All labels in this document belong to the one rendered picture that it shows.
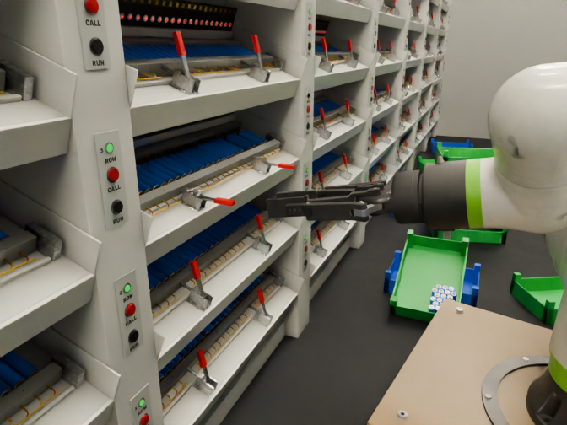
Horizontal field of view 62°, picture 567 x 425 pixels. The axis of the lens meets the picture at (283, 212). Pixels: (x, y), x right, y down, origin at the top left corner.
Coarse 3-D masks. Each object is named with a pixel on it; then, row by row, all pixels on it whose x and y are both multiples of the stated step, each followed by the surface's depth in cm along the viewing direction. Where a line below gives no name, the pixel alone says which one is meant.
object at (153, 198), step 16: (272, 144) 114; (224, 160) 96; (240, 160) 99; (192, 176) 85; (208, 176) 89; (224, 176) 93; (160, 192) 76; (176, 192) 80; (144, 208) 73; (160, 208) 75
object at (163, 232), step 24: (216, 120) 111; (240, 120) 122; (264, 120) 120; (144, 144) 89; (288, 144) 119; (216, 192) 88; (240, 192) 92; (144, 216) 65; (168, 216) 76; (192, 216) 78; (216, 216) 86; (144, 240) 66; (168, 240) 73
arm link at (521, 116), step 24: (528, 72) 47; (552, 72) 45; (504, 96) 48; (528, 96) 45; (552, 96) 44; (504, 120) 47; (528, 120) 45; (552, 120) 44; (504, 144) 48; (528, 144) 46; (552, 144) 45; (504, 168) 52; (528, 168) 49; (552, 168) 48
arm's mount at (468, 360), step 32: (448, 320) 78; (480, 320) 78; (512, 320) 79; (416, 352) 69; (448, 352) 70; (480, 352) 70; (512, 352) 70; (544, 352) 71; (416, 384) 63; (448, 384) 63; (480, 384) 63; (512, 384) 64; (384, 416) 57; (416, 416) 57; (448, 416) 58; (480, 416) 58; (512, 416) 58
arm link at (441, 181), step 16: (464, 160) 61; (432, 176) 61; (448, 176) 60; (464, 176) 59; (432, 192) 60; (448, 192) 59; (464, 192) 58; (432, 208) 61; (448, 208) 60; (464, 208) 59; (432, 224) 62; (448, 224) 61; (464, 224) 61
